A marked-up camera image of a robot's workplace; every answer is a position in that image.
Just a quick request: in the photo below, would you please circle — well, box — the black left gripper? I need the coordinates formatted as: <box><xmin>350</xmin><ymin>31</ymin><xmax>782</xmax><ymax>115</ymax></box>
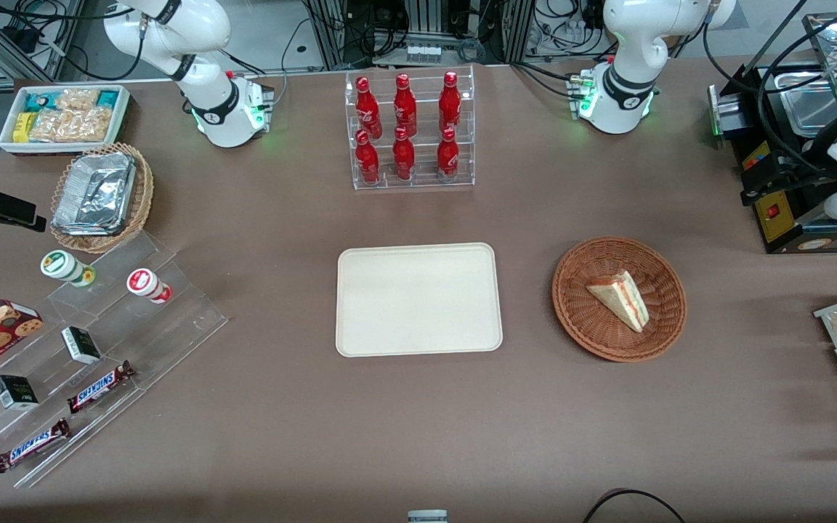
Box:
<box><xmin>742</xmin><ymin>138</ymin><xmax>837</xmax><ymax>206</ymax></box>

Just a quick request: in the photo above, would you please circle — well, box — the black sandwich press machine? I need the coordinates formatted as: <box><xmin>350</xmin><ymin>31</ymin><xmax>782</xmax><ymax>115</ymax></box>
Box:
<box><xmin>707</xmin><ymin>62</ymin><xmax>837</xmax><ymax>256</ymax></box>

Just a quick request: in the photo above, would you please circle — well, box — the aluminium foil tray stack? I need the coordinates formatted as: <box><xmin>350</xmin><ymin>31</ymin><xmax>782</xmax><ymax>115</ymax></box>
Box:
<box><xmin>52</xmin><ymin>152</ymin><xmax>137</xmax><ymax>238</ymax></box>

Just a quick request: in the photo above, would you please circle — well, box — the light wicker basket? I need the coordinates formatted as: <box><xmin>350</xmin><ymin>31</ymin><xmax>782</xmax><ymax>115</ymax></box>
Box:
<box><xmin>49</xmin><ymin>142</ymin><xmax>155</xmax><ymax>254</ymax></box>

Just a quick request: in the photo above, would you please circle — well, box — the triangular wrapped sandwich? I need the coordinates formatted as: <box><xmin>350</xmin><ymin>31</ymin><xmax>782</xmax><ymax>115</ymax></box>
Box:
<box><xmin>585</xmin><ymin>269</ymin><xmax>651</xmax><ymax>334</ymax></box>

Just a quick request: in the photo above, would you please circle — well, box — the brown round wicker basket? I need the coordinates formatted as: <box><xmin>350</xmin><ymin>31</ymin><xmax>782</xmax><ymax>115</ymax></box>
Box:
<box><xmin>551</xmin><ymin>236</ymin><xmax>688</xmax><ymax>363</ymax></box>

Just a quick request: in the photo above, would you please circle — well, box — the cream plastic tray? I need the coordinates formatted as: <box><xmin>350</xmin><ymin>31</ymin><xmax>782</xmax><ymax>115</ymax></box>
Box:
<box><xmin>335</xmin><ymin>242</ymin><xmax>504</xmax><ymax>359</ymax></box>

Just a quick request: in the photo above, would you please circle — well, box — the green lidded cup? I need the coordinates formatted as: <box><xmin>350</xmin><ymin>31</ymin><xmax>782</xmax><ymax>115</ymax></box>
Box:
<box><xmin>40</xmin><ymin>249</ymin><xmax>97</xmax><ymax>288</ymax></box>

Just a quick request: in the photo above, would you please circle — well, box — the large clear cookie bag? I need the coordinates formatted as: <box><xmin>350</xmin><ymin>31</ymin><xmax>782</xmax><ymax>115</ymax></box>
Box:
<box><xmin>28</xmin><ymin>108</ymin><xmax>113</xmax><ymax>144</ymax></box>

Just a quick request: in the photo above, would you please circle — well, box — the small clear cookie bag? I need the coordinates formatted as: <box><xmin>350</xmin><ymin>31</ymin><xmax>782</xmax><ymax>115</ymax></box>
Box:
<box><xmin>55</xmin><ymin>88</ymin><xmax>101</xmax><ymax>112</ymax></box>

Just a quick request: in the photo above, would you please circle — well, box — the white rectangular snack container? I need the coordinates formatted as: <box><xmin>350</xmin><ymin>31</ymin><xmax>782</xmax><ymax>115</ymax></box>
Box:
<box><xmin>0</xmin><ymin>84</ymin><xmax>132</xmax><ymax>156</ymax></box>

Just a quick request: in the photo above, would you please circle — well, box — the red lidded cup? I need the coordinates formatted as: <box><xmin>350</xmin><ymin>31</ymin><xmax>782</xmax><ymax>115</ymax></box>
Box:
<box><xmin>126</xmin><ymin>267</ymin><xmax>173</xmax><ymax>305</ymax></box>

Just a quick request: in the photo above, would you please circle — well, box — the clear acrylic step stand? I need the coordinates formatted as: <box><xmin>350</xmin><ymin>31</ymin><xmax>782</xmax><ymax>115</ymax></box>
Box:
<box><xmin>0</xmin><ymin>231</ymin><xmax>230</xmax><ymax>490</ymax></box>

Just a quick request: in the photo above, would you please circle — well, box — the Snickers chocolate bar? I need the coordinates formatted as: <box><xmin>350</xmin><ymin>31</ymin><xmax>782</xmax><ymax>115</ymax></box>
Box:
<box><xmin>66</xmin><ymin>360</ymin><xmax>137</xmax><ymax>415</ymax></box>
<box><xmin>0</xmin><ymin>418</ymin><xmax>72</xmax><ymax>474</ymax></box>

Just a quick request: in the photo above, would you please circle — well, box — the red cola bottle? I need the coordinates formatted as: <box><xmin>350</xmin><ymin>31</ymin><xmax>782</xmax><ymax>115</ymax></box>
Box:
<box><xmin>355</xmin><ymin>76</ymin><xmax>382</xmax><ymax>139</ymax></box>
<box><xmin>354</xmin><ymin>130</ymin><xmax>381</xmax><ymax>187</ymax></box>
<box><xmin>393</xmin><ymin>73</ymin><xmax>419</xmax><ymax>138</ymax></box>
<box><xmin>391</xmin><ymin>126</ymin><xmax>416</xmax><ymax>182</ymax></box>
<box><xmin>438</xmin><ymin>70</ymin><xmax>463</xmax><ymax>136</ymax></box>
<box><xmin>436</xmin><ymin>127</ymin><xmax>461</xmax><ymax>183</ymax></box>

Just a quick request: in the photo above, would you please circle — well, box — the clear acrylic bottle rack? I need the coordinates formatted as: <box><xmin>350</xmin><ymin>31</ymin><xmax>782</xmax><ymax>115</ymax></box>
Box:
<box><xmin>344</xmin><ymin>65</ymin><xmax>477</xmax><ymax>192</ymax></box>

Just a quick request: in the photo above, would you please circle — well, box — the metal equipment rack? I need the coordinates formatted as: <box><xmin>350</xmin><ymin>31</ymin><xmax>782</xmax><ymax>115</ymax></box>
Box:
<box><xmin>302</xmin><ymin>0</ymin><xmax>557</xmax><ymax>70</ymax></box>

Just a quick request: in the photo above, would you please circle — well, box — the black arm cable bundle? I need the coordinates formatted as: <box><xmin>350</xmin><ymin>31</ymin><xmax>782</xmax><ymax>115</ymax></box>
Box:
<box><xmin>702</xmin><ymin>0</ymin><xmax>837</xmax><ymax>177</ymax></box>

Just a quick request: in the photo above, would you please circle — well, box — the black floor cable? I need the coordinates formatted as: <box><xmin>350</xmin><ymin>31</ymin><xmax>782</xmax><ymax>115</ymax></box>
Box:
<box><xmin>581</xmin><ymin>487</ymin><xmax>689</xmax><ymax>523</ymax></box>

